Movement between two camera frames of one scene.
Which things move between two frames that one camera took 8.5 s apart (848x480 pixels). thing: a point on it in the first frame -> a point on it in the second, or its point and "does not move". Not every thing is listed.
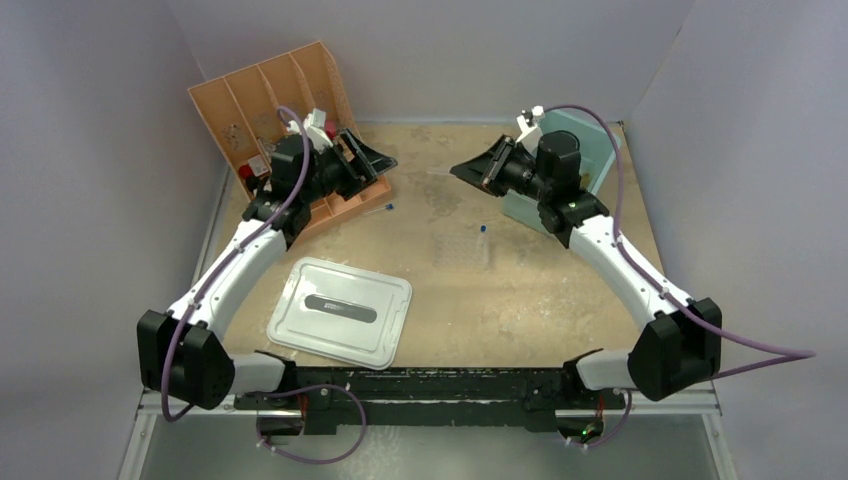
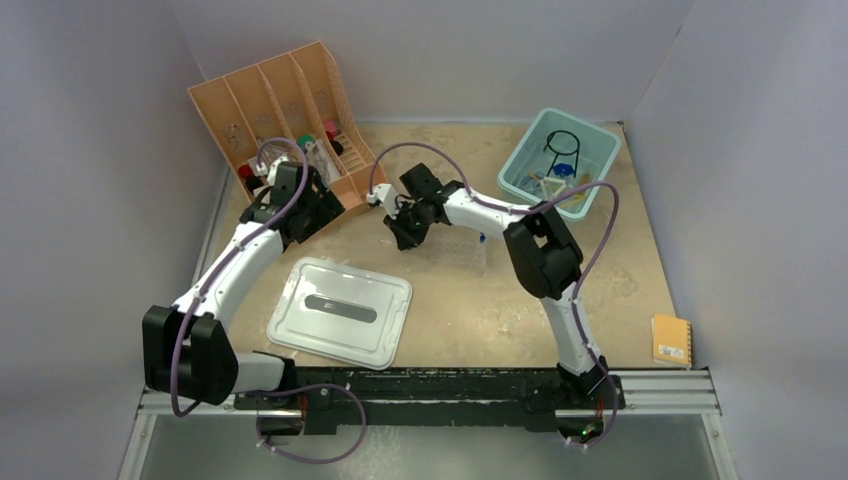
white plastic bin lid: [343, 312] does not move
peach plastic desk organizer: [276, 117] does not move
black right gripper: [487, 170] -> [407, 237]
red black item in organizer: [254, 171] does not move
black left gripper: [363, 169] -> [327, 208]
